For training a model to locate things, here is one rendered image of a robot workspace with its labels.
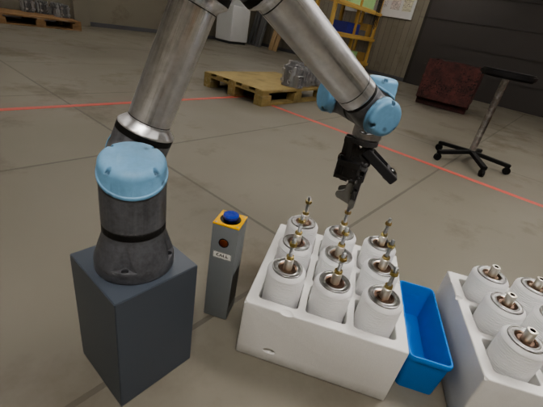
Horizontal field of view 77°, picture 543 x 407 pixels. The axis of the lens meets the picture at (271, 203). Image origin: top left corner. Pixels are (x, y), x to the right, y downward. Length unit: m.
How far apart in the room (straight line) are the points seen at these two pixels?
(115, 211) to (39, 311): 0.55
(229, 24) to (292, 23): 9.42
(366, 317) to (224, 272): 0.37
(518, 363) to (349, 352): 0.36
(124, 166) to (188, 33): 0.26
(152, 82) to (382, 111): 0.44
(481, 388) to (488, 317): 0.18
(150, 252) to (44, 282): 0.58
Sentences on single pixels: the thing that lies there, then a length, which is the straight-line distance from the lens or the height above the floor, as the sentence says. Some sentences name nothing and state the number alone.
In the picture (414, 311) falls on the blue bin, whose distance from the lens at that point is 1.26.
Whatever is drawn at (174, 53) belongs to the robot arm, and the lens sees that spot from 0.70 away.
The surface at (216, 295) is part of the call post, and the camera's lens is 0.99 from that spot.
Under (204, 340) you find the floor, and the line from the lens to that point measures 1.00.
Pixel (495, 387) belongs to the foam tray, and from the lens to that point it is 0.97.
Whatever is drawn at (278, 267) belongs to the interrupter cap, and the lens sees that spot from 0.84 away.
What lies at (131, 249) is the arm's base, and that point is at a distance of 0.67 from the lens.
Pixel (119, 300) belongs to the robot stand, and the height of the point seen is 0.30.
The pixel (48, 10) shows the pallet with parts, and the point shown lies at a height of 0.21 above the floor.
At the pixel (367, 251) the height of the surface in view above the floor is 0.23.
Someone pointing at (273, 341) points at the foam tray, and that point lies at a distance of 0.91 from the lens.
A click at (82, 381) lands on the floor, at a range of 0.96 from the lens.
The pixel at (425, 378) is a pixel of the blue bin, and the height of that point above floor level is 0.06.
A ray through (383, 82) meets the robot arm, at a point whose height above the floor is 0.69.
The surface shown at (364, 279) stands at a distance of 0.95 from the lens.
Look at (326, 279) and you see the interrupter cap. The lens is 0.85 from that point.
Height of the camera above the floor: 0.78
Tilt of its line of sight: 28 degrees down
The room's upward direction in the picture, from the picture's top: 11 degrees clockwise
